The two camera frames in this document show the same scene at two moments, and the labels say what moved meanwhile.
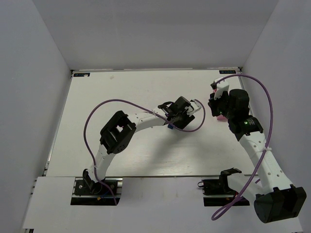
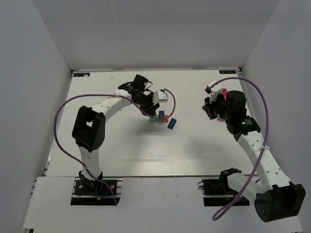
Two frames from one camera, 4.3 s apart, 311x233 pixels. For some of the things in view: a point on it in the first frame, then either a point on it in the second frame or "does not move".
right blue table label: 227,72 does not move
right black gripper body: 214,105 does not move
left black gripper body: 184,120 to 150,107
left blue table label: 77,74 does not move
